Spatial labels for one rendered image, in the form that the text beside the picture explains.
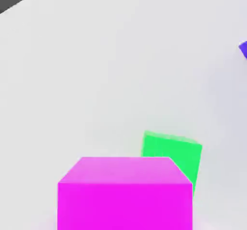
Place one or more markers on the small blue cube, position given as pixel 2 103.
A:
pixel 244 48

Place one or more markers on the small magenta cube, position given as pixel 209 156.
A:
pixel 125 203

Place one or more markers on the small green cube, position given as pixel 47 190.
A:
pixel 173 151

